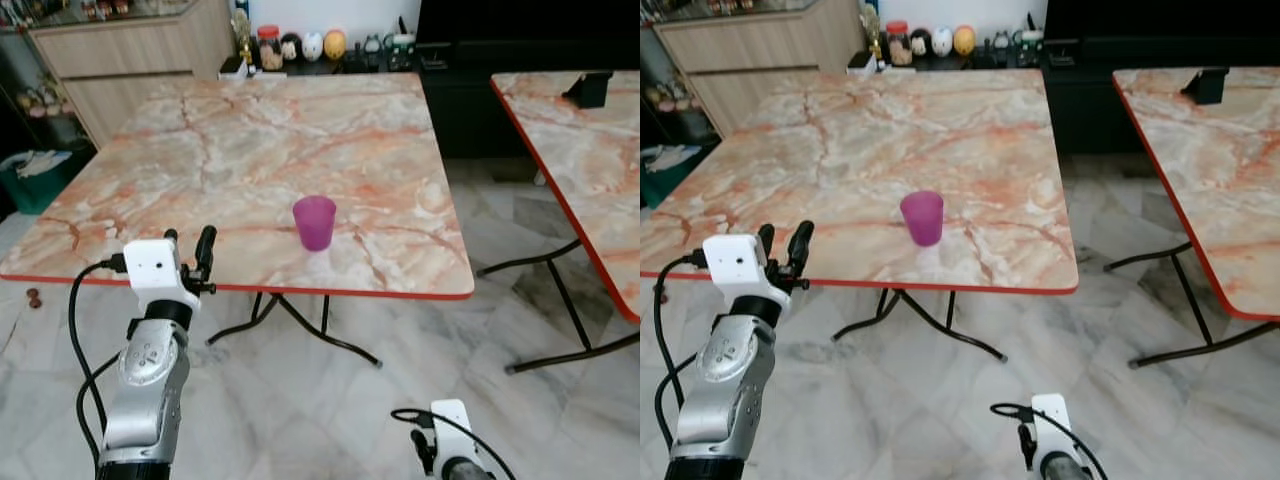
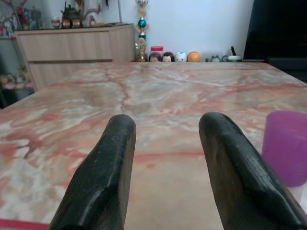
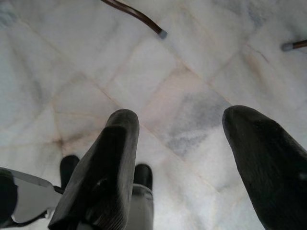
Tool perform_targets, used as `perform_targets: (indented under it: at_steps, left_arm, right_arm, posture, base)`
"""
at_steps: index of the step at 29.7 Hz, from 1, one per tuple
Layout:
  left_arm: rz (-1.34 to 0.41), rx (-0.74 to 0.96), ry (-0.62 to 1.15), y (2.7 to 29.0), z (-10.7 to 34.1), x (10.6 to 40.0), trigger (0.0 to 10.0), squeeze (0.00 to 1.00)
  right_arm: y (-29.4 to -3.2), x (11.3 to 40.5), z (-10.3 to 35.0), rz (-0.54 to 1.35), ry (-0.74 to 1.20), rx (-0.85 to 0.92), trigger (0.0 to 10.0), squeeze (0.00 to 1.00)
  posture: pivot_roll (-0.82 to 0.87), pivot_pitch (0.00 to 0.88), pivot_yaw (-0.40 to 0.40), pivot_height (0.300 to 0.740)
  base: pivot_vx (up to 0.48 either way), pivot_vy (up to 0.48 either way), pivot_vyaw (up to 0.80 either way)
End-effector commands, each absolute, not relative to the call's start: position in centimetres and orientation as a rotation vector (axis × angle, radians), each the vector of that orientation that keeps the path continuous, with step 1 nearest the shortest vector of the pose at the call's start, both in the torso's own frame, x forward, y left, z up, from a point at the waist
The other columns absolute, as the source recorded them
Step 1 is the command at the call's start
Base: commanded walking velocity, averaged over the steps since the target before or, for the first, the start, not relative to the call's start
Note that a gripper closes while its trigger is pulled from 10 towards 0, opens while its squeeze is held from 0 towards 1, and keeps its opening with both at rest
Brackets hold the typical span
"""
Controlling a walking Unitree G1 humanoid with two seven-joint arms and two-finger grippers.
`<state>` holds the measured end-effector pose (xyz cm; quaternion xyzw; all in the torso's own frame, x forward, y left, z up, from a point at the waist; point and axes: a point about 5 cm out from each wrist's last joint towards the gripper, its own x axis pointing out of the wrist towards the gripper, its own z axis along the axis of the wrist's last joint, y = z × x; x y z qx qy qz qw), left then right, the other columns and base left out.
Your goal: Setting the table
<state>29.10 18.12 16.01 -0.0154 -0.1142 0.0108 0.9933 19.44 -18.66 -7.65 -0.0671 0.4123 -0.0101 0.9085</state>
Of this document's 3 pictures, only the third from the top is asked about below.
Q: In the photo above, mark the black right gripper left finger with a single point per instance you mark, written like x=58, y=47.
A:
x=105, y=172

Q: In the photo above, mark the robot right silver leg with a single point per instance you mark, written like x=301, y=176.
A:
x=140, y=206

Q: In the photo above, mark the brown chair leg grey cap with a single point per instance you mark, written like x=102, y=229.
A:
x=294, y=45
x=141, y=16

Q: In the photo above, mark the robot left black foot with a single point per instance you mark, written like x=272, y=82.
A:
x=68, y=169

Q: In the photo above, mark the robot silver torso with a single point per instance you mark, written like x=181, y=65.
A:
x=26, y=194

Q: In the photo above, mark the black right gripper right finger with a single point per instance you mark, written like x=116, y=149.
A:
x=268, y=163

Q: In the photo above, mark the robot right black foot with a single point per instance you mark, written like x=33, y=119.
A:
x=144, y=175

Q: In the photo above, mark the robot black foot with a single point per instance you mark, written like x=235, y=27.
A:
x=68, y=169
x=144, y=175

